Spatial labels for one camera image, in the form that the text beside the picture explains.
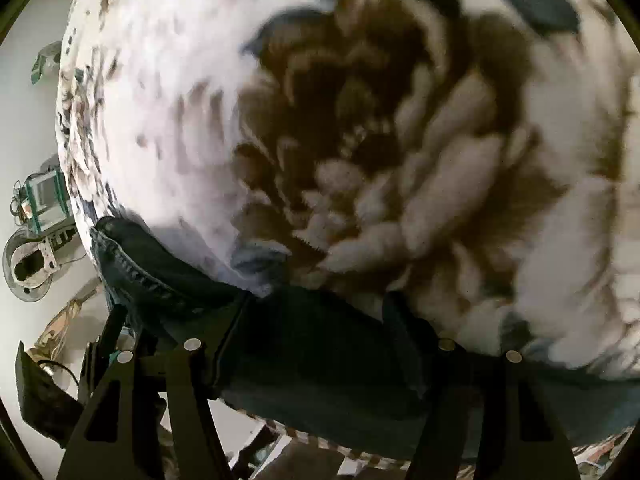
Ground tan shiny object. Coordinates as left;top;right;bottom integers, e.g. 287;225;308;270
26;287;99;362

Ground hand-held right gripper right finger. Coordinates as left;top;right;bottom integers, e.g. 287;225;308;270
384;292;577;480

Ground teal shelf unit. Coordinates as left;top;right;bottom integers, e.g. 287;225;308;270
22;169;74;235

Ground dark blue jeans pants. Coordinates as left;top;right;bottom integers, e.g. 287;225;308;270
90;215;640;462

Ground floral bed blanket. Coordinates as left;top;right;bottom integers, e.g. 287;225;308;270
54;0;640;480

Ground dark panel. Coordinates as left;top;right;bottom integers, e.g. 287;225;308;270
14;341;85;450

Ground white floor fan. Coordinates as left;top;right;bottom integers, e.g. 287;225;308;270
2;229;70;304

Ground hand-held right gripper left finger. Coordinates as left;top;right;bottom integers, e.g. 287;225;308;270
56;304;242;480

